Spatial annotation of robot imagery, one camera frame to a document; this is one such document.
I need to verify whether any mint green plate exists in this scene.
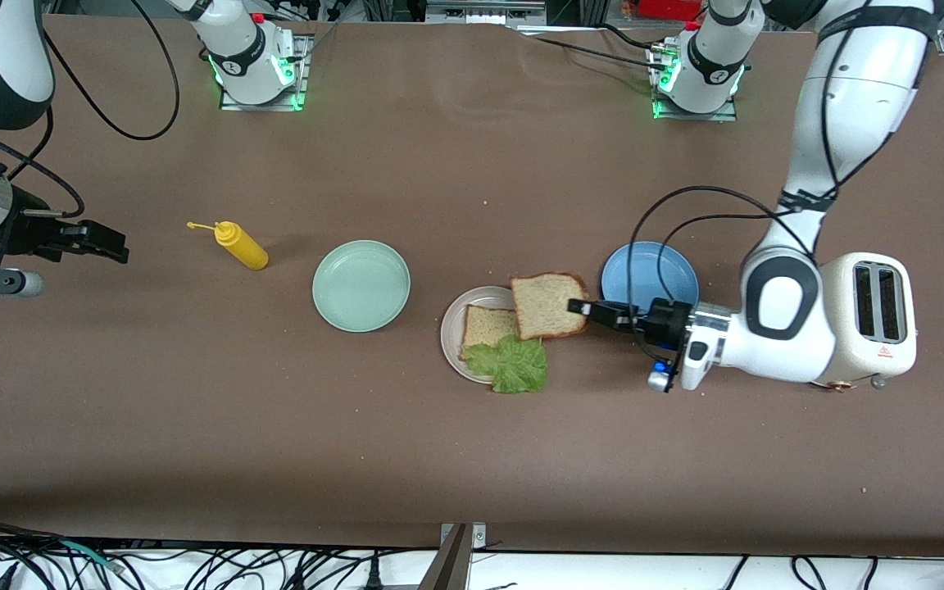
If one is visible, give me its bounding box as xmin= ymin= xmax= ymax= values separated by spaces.
xmin=312 ymin=239 xmax=411 ymax=334

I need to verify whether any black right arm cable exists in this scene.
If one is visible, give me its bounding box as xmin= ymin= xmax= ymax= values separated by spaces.
xmin=0 ymin=0 xmax=181 ymax=220

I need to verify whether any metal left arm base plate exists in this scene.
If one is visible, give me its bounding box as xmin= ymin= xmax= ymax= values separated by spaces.
xmin=651 ymin=41 xmax=740 ymax=122

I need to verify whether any brown bread slice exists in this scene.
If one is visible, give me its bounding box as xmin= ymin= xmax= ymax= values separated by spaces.
xmin=461 ymin=305 xmax=520 ymax=360
xmin=510 ymin=272 xmax=592 ymax=342

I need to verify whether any beige plate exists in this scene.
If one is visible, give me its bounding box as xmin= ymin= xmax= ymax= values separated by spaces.
xmin=440 ymin=285 xmax=542 ymax=385

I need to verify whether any grey metal beam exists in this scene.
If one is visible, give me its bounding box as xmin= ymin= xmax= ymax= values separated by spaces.
xmin=417 ymin=524 xmax=473 ymax=590

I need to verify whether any black table power cable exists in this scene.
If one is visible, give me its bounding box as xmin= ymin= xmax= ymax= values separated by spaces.
xmin=591 ymin=23 xmax=660 ymax=54
xmin=521 ymin=33 xmax=669 ymax=71

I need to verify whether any yellow mustard squeeze bottle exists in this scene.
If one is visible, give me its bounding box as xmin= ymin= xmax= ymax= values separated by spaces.
xmin=187 ymin=220 xmax=270 ymax=271

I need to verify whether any blue plate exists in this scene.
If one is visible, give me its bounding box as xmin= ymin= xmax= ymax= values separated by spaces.
xmin=601 ymin=241 xmax=700 ymax=316

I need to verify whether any metal table edge bracket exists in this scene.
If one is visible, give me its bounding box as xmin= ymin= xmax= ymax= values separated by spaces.
xmin=439 ymin=522 xmax=488 ymax=551

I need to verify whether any white toaster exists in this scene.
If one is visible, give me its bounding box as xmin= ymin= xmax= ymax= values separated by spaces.
xmin=816 ymin=252 xmax=919 ymax=393

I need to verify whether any aluminium frame profile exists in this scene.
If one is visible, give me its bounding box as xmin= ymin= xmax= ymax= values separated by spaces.
xmin=425 ymin=0 xmax=548 ymax=27

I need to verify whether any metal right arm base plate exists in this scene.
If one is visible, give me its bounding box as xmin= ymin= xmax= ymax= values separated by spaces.
xmin=220 ymin=33 xmax=311 ymax=111

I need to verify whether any teal floor cable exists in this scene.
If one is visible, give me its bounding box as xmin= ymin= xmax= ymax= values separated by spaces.
xmin=58 ymin=539 xmax=125 ymax=572

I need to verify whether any red background box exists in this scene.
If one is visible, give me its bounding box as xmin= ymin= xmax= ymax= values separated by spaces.
xmin=634 ymin=0 xmax=706 ymax=21

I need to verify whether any green lettuce leaf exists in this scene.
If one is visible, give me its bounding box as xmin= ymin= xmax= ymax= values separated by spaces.
xmin=464 ymin=334 xmax=549 ymax=394

